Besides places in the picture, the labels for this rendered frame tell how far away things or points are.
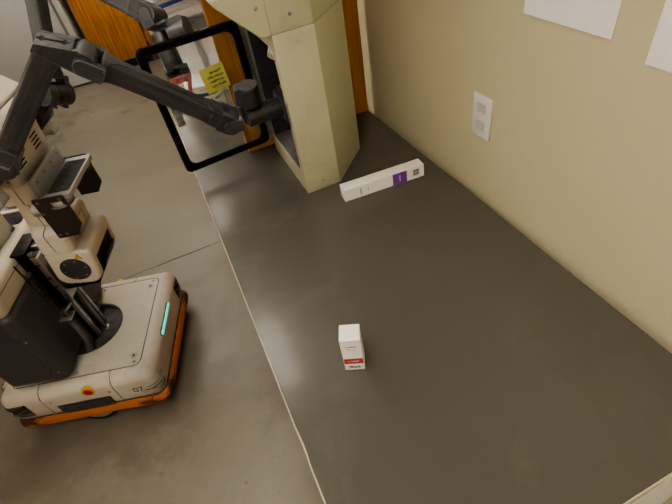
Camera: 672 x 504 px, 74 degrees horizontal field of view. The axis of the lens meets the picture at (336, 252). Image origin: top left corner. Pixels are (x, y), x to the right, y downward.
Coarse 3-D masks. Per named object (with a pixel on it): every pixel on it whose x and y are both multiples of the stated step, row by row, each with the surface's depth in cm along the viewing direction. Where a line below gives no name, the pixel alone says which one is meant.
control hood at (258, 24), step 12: (216, 0) 97; (228, 0) 97; (240, 0) 98; (252, 0) 99; (228, 12) 99; (240, 12) 100; (252, 12) 101; (264, 12) 102; (240, 24) 102; (252, 24) 102; (264, 24) 103; (264, 36) 105
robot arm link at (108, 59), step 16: (80, 64) 102; (96, 64) 104; (112, 64) 107; (128, 64) 111; (96, 80) 106; (112, 80) 109; (128, 80) 111; (144, 80) 112; (160, 80) 115; (144, 96) 115; (160, 96) 116; (176, 96) 117; (192, 96) 119; (192, 112) 121; (208, 112) 122; (224, 112) 124; (224, 128) 127
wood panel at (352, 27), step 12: (204, 0) 128; (348, 0) 144; (204, 12) 130; (216, 12) 131; (348, 12) 146; (348, 24) 149; (348, 36) 151; (360, 36) 153; (348, 48) 154; (360, 48) 156; (360, 60) 158; (360, 72) 161; (360, 84) 164; (360, 96) 167; (360, 108) 170; (264, 144) 162
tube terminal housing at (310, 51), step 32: (288, 0) 102; (320, 0) 109; (288, 32) 107; (320, 32) 112; (288, 64) 111; (320, 64) 115; (288, 96) 116; (320, 96) 120; (352, 96) 139; (320, 128) 126; (352, 128) 143; (288, 160) 147; (320, 160) 132; (352, 160) 147
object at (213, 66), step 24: (216, 24) 127; (192, 48) 127; (216, 48) 130; (168, 72) 127; (192, 72) 130; (216, 72) 134; (240, 72) 137; (216, 96) 138; (192, 120) 138; (192, 144) 143; (216, 144) 147; (240, 144) 151
